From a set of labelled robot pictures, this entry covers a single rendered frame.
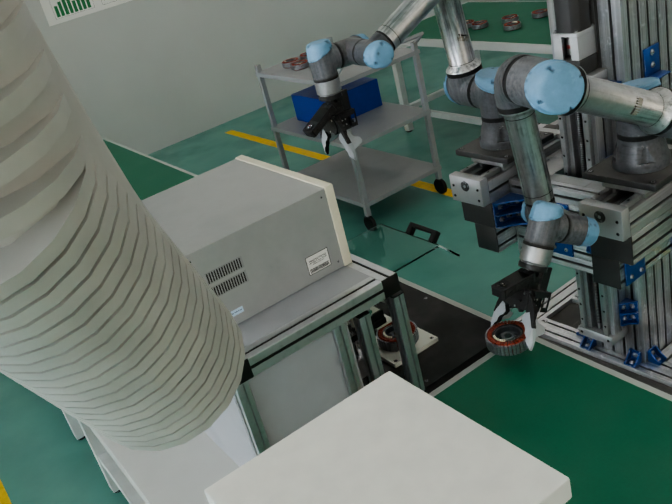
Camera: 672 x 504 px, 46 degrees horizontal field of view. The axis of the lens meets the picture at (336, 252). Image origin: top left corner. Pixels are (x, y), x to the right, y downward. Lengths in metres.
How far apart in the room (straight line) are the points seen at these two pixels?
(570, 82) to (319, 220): 0.63
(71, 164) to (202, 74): 7.06
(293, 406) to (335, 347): 0.16
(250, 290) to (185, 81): 5.84
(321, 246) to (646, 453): 0.81
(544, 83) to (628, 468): 0.82
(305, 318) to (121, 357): 1.11
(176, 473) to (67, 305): 1.50
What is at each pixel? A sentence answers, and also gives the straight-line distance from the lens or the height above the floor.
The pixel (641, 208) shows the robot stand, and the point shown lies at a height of 0.96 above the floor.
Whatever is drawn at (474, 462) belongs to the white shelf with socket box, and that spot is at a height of 1.21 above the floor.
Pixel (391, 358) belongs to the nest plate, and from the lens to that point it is 2.07.
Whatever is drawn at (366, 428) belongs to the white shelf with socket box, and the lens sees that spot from 1.19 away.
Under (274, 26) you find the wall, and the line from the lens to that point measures 7.88.
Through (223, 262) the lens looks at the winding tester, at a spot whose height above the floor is 1.27.
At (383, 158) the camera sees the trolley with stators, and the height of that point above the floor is 0.18.
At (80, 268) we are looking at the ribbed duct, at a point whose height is 1.76.
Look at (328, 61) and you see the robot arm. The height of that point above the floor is 1.45.
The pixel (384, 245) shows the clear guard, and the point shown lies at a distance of 2.00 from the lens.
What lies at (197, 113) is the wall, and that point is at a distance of 7.55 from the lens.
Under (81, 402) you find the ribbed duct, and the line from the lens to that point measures 0.64.
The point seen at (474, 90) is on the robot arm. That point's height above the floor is 1.22.
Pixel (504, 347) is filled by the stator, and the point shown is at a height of 0.83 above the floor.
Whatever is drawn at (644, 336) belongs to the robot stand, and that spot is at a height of 0.33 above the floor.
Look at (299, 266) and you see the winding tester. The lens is 1.77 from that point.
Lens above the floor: 1.95
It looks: 26 degrees down
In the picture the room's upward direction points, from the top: 15 degrees counter-clockwise
